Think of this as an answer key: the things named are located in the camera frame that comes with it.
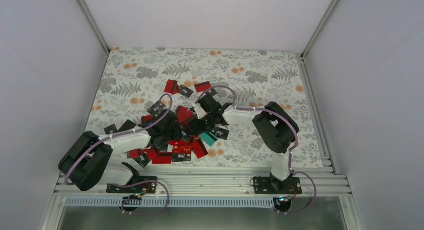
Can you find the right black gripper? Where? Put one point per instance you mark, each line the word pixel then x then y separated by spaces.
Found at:
pixel 198 128

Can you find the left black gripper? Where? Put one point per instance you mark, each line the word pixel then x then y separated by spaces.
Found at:
pixel 176 135

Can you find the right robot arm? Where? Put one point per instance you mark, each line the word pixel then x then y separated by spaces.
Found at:
pixel 276 128

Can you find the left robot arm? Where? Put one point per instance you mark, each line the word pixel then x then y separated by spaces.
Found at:
pixel 86 164

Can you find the black vip card upper right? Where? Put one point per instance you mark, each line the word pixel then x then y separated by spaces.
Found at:
pixel 221 133

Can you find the black vip card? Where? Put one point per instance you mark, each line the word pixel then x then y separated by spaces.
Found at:
pixel 221 133
pixel 181 157
pixel 111 129
pixel 185 91

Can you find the red card top right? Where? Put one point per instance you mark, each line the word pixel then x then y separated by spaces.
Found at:
pixel 203 86

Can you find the teal card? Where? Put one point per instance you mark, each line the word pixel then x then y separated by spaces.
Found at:
pixel 209 138

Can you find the black vip card bottom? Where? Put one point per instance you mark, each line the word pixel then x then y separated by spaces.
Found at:
pixel 181 157

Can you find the red card bottom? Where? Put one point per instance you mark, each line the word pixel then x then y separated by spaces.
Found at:
pixel 162 159

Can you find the black vip card top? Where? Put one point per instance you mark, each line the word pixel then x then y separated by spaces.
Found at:
pixel 185 91

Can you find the red card top left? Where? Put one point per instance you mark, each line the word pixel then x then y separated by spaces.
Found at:
pixel 172 87

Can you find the black vip card far left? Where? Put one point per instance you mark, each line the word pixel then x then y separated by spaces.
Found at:
pixel 111 129

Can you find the floral table mat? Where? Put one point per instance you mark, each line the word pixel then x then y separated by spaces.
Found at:
pixel 131 93

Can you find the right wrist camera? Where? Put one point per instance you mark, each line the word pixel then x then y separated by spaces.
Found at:
pixel 199 111

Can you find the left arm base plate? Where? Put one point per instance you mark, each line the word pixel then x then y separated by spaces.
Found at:
pixel 137 185

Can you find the aluminium rail frame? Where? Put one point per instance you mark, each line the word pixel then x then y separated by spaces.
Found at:
pixel 208 198

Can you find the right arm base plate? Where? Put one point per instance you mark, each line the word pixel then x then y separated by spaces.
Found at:
pixel 272 186

